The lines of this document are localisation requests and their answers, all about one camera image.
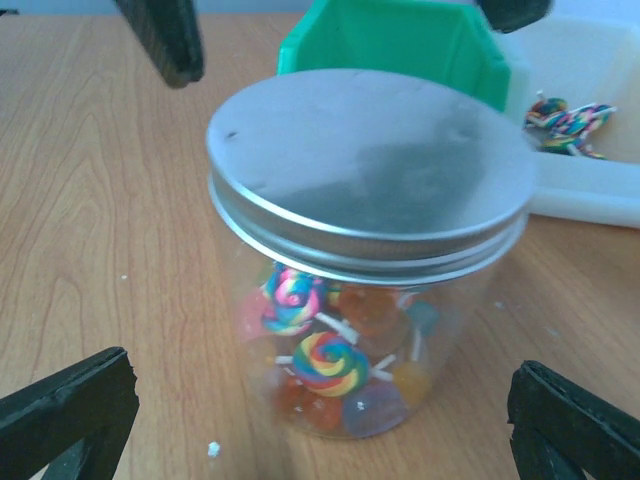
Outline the clear plastic jar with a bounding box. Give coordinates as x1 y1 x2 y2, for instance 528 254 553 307
228 249 494 439

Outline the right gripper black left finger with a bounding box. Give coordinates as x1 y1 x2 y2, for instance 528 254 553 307
1 347 140 479

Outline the white candy bin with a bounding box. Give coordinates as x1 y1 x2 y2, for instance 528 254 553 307
508 16 639 228

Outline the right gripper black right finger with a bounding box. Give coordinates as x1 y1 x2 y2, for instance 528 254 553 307
507 360 639 479

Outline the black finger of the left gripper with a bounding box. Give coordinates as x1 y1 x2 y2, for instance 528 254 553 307
115 0 205 89
475 0 553 33

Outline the green candy bin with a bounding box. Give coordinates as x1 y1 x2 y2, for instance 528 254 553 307
277 0 511 112

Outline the round metal jar lid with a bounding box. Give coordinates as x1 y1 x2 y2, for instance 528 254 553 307
206 69 536 286

